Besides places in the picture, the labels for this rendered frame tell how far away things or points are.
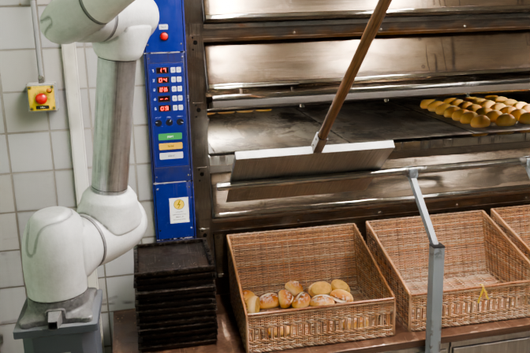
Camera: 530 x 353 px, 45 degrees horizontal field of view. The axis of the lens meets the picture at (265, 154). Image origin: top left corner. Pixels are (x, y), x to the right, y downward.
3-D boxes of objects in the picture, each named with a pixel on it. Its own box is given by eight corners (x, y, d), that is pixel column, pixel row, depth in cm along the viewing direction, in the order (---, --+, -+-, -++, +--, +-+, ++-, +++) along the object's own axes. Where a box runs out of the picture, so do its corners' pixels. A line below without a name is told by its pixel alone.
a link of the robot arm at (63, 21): (69, -25, 142) (111, -25, 153) (19, 5, 152) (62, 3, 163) (88, 32, 143) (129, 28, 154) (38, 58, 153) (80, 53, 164)
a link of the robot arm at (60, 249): (12, 295, 168) (1, 215, 163) (65, 269, 183) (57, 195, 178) (57, 309, 160) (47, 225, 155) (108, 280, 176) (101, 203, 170)
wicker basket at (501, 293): (362, 279, 283) (363, 219, 276) (480, 265, 294) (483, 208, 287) (407, 334, 237) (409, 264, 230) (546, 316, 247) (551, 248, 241)
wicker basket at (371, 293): (226, 295, 271) (223, 232, 265) (355, 281, 281) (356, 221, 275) (244, 356, 225) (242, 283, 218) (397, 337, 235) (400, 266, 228)
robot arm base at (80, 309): (15, 337, 158) (12, 317, 157) (30, 297, 180) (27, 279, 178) (91, 329, 161) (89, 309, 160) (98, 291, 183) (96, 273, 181)
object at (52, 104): (31, 109, 239) (27, 82, 236) (59, 108, 241) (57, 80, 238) (28, 113, 232) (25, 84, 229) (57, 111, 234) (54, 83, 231)
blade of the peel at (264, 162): (394, 146, 221) (393, 139, 222) (236, 159, 210) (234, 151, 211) (365, 190, 252) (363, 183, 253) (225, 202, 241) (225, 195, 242)
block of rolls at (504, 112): (417, 107, 353) (417, 97, 352) (496, 102, 363) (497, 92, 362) (475, 128, 296) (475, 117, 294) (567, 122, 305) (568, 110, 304)
